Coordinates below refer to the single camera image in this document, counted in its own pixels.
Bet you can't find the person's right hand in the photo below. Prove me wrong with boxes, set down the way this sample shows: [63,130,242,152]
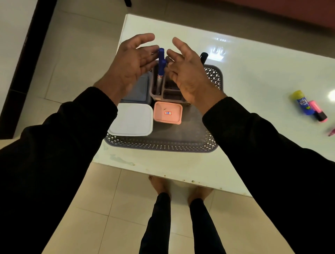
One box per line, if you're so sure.
[165,37,228,116]

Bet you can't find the small pink lidded box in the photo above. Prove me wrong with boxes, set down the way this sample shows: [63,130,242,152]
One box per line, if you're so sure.
[153,101,183,125]

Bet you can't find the person's left forearm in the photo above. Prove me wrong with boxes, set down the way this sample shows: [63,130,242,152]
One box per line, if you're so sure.
[0,87,118,254]

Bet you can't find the white table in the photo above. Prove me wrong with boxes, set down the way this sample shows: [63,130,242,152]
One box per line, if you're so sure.
[93,14,335,197]

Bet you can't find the person's right forearm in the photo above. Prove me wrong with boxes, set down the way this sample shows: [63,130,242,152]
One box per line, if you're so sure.
[202,97,335,254]

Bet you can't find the pink divided organizer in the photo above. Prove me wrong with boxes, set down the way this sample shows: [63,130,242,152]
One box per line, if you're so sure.
[149,61,192,106]

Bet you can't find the blue-grey square box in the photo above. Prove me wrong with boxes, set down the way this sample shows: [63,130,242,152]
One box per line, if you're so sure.
[120,72,153,105]

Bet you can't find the pink highlighter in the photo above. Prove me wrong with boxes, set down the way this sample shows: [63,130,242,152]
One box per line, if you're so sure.
[308,100,328,123]

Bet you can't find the teal box with white lid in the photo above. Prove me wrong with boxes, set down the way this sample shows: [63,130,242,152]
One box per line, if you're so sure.
[107,103,154,137]

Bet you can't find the yellow-capped blue glue stick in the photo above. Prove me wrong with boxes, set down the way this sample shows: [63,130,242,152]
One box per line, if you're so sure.
[292,90,315,115]

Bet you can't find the red fabric sofa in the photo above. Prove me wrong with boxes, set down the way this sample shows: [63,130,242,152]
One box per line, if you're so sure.
[123,0,335,30]

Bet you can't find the person's left hand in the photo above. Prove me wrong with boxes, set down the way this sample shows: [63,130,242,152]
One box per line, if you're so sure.
[93,33,160,106]

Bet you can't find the person's left leg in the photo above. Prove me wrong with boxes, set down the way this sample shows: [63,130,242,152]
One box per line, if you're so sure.
[139,175,172,254]

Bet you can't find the grey perforated plastic basket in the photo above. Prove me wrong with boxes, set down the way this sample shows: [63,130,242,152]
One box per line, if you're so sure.
[104,64,223,153]

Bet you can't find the person's leg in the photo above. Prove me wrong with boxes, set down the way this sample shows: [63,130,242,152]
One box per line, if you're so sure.
[139,175,172,254]
[187,186,227,254]

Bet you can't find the person's right leg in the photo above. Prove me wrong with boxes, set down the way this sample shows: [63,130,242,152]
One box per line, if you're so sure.
[187,186,227,254]

